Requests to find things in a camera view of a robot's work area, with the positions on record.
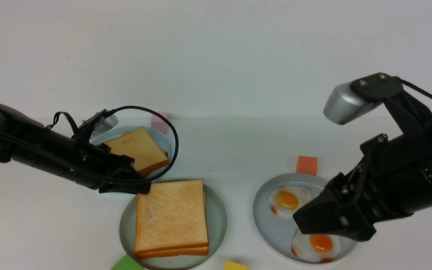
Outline orange foam cube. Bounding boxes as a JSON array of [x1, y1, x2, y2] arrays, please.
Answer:
[[295, 156, 318, 176]]

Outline yellow foam cube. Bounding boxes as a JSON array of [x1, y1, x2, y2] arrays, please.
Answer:
[[223, 260, 249, 270]]

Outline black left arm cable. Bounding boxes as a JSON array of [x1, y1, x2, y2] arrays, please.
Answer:
[[45, 106, 179, 184]]

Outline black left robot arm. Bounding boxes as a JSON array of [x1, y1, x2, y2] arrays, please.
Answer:
[[0, 104, 376, 242]]

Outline fried egg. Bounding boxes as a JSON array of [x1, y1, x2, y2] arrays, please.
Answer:
[[290, 230, 342, 263], [268, 186, 312, 219]]

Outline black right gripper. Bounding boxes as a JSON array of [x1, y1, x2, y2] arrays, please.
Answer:
[[293, 136, 432, 242]]

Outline green sandwich plate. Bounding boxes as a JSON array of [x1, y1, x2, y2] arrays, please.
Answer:
[[119, 179, 228, 270]]

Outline upper toast slice on blue plate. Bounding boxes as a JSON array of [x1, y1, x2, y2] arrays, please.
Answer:
[[103, 127, 170, 178]]

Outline light blue bread plate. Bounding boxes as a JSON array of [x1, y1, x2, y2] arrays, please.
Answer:
[[91, 125, 173, 177]]

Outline green foam cube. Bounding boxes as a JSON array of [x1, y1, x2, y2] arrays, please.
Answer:
[[111, 255, 144, 270]]

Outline pink foam cube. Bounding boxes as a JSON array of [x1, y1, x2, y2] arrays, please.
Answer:
[[151, 112, 170, 134]]

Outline front fried egg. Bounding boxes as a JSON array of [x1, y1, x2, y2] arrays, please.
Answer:
[[290, 230, 342, 263]]

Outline back fried egg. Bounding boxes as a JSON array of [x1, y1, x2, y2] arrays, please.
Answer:
[[268, 186, 312, 219]]

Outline grey egg plate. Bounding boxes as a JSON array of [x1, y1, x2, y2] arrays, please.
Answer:
[[253, 173, 356, 264]]

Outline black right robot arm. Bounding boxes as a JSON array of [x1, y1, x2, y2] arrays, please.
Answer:
[[293, 91, 432, 242]]

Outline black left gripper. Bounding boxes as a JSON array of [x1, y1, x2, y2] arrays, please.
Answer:
[[62, 145, 151, 195]]

